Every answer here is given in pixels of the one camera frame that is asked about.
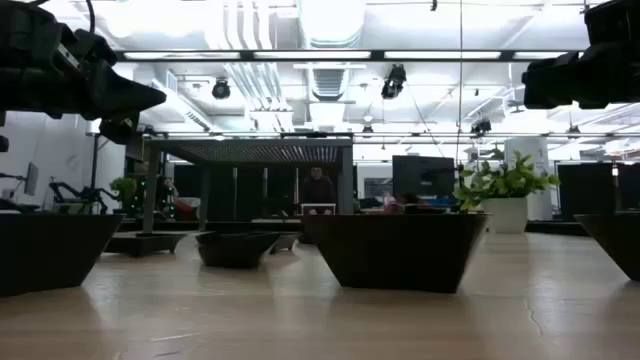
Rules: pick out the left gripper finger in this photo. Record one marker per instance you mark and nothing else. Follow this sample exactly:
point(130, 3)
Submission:
point(125, 85)
point(120, 106)

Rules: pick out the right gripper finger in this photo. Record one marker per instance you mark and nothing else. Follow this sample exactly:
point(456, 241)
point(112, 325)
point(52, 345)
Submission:
point(555, 75)
point(555, 99)

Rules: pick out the small black square plate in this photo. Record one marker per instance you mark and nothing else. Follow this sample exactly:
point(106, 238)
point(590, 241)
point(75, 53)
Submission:
point(286, 242)
point(145, 245)

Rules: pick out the grey monitor on arm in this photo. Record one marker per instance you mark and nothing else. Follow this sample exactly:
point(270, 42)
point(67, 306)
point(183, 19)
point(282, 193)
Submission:
point(31, 179)

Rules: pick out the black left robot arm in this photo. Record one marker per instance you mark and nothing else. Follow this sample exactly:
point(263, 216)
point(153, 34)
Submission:
point(10, 60)

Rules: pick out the black background robot arm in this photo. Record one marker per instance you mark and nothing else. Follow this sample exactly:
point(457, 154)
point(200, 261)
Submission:
point(85, 192)

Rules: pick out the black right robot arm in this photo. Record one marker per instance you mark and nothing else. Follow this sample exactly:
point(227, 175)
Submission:
point(615, 20)

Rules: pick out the white LED light strip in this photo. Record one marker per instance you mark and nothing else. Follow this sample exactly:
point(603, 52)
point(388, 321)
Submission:
point(540, 55)
point(442, 55)
point(312, 55)
point(182, 55)

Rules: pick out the white round pillar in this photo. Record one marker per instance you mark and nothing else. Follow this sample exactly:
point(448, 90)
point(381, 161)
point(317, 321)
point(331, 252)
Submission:
point(539, 152)

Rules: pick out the black ceiling spotlight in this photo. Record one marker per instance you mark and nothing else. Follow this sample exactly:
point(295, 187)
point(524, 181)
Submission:
point(221, 89)
point(481, 126)

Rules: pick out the small green background plant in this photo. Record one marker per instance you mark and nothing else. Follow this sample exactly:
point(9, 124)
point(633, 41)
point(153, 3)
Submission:
point(123, 189)

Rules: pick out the person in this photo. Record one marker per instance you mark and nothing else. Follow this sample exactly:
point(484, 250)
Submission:
point(167, 192)
point(317, 190)

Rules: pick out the black partition panel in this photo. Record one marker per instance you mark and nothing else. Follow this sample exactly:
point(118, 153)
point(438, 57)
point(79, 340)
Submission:
point(587, 192)

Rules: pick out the red background item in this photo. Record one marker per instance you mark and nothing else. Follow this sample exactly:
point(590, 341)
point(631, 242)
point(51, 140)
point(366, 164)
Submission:
point(187, 207)

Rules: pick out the green plant in white pot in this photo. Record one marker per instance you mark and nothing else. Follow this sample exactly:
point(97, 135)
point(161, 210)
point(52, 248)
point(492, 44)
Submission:
point(506, 215)

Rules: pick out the grey perforated metal shelf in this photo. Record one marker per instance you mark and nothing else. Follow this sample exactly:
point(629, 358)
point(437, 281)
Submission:
point(250, 150)

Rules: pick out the black computer monitor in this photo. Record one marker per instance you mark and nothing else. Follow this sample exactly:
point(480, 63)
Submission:
point(422, 175)

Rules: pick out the dark laptop with pale edge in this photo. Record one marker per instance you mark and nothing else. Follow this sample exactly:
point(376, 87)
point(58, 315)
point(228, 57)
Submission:
point(318, 209)

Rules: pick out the black overhead camera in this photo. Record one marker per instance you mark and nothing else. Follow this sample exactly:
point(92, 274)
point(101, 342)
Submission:
point(394, 81)

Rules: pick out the black aluminium rig frame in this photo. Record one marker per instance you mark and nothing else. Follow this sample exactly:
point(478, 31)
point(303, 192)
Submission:
point(377, 55)

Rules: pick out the round silver air duct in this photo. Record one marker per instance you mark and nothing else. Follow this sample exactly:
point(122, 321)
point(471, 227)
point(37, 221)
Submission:
point(330, 25)

